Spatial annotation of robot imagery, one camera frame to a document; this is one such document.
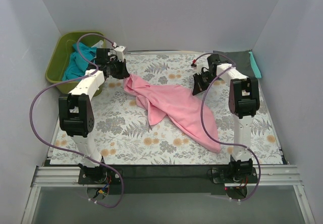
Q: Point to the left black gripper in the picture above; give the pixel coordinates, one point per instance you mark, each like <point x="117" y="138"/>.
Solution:
<point x="120" y="69"/>

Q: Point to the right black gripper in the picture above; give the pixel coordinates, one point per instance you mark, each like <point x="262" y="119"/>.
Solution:
<point x="202" y="80"/>

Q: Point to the pink t-shirt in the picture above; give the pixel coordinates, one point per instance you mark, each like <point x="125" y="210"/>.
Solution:
<point x="174" y="101"/>

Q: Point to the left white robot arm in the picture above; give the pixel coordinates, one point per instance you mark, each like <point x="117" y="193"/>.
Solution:
<point x="75" y="111"/>

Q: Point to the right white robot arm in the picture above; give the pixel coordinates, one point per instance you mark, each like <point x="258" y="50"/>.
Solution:
<point x="243" y="99"/>

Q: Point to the white garment in bin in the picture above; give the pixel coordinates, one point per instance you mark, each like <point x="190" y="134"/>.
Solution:
<point x="99" y="44"/>

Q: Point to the folded dark grey t-shirt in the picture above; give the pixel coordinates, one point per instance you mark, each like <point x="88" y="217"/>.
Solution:
<point x="241" y="60"/>

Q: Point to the teal t-shirt in bin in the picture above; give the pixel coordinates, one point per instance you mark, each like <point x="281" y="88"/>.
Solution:
<point x="77" y="64"/>

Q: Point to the folded teal t-shirt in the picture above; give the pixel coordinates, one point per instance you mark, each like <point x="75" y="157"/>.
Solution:
<point x="254" y="66"/>

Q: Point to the floral patterned table mat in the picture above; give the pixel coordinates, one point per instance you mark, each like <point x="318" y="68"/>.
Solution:
<point x="122" y="134"/>

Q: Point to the green plastic bin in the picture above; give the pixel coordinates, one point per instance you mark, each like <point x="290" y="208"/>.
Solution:
<point x="61" y="57"/>

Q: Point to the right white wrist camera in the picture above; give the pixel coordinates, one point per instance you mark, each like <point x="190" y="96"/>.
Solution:
<point x="198" y="67"/>

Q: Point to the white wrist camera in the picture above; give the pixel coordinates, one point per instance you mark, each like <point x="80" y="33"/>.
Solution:
<point x="119" y="51"/>
<point x="198" y="67"/>

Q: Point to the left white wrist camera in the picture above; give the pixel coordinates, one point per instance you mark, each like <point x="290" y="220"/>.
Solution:
<point x="119" y="51"/>

